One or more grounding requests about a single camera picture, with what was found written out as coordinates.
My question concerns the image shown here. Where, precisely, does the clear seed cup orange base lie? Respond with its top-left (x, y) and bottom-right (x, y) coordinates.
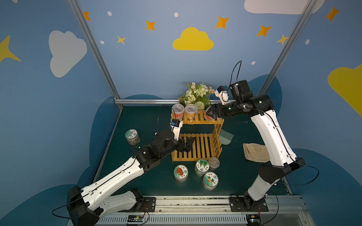
top-left (185, 104), bottom-right (198, 120)

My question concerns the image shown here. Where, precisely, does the clear seed cup red base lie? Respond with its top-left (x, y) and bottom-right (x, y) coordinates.
top-left (172, 104), bottom-right (185, 120)

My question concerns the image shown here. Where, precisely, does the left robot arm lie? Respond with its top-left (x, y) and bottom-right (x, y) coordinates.
top-left (67, 130), bottom-right (195, 226)

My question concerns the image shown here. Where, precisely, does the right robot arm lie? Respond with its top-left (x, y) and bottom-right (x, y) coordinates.
top-left (206, 80), bottom-right (305, 211)

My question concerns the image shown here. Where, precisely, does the wooden slatted shelf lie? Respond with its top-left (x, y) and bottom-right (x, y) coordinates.
top-left (171, 110), bottom-right (224, 162)

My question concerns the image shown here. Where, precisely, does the potted white flower bouquet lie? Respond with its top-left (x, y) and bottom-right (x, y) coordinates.
top-left (178, 82), bottom-right (215, 110)

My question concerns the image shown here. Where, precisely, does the jar with green tree lid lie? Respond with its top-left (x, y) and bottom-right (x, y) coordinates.
top-left (195, 159), bottom-right (210, 177)

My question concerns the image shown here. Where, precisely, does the jar with strawberry lid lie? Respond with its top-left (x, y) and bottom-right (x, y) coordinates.
top-left (173, 164), bottom-right (189, 183)

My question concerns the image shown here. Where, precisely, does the jar with pineapple lid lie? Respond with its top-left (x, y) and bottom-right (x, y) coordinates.
top-left (202, 172), bottom-right (219, 191)

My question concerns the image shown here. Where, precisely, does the jar with floral lid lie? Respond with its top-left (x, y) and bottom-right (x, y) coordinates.
top-left (125, 129), bottom-right (140, 146)

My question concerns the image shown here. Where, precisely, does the beige work glove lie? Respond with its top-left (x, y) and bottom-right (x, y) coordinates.
top-left (243, 143), bottom-right (270, 163)

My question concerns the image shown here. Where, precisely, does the left small circuit board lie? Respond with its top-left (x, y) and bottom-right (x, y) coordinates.
top-left (127, 215), bottom-right (144, 224)

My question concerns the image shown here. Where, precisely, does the small circuit board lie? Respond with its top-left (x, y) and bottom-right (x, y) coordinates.
top-left (127, 215), bottom-right (144, 224)
top-left (246, 215), bottom-right (261, 226)

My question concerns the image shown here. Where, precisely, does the right small circuit board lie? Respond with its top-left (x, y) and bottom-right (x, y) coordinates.
top-left (246, 215), bottom-right (261, 226)

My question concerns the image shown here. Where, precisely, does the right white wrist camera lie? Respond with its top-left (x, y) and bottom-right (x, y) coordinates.
top-left (215, 86), bottom-right (229, 105)

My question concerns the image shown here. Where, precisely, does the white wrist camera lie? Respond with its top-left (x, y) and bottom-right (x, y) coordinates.
top-left (170, 119), bottom-right (183, 141)
top-left (215, 86), bottom-right (229, 105)

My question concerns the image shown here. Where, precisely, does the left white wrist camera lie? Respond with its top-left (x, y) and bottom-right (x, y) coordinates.
top-left (170, 119), bottom-right (183, 141)

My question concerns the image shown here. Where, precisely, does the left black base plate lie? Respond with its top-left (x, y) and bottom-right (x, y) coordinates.
top-left (123, 197), bottom-right (156, 213)

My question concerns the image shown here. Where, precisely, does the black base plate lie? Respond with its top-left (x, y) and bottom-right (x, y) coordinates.
top-left (123, 197), bottom-right (156, 213)
top-left (229, 196), bottom-right (269, 212)

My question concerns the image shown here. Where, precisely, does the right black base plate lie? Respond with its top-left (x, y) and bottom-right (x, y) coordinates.
top-left (229, 196), bottom-right (269, 212)

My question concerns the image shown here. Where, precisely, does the aluminium mounting rail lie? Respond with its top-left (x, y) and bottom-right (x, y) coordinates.
top-left (95, 195), bottom-right (315, 226)

